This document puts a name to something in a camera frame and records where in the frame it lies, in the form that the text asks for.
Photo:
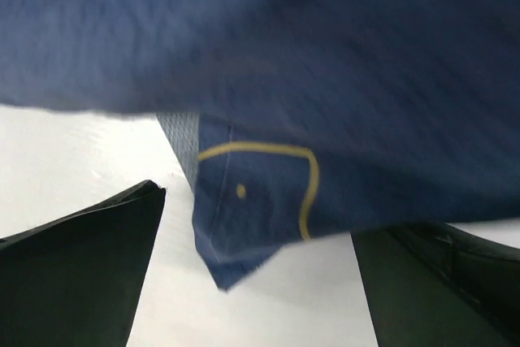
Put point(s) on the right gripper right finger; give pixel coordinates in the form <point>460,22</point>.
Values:
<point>435,285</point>

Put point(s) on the blue pillowcase with fish print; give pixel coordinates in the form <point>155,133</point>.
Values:
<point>314,116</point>

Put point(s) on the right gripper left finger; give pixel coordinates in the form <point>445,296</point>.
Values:
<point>77,281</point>

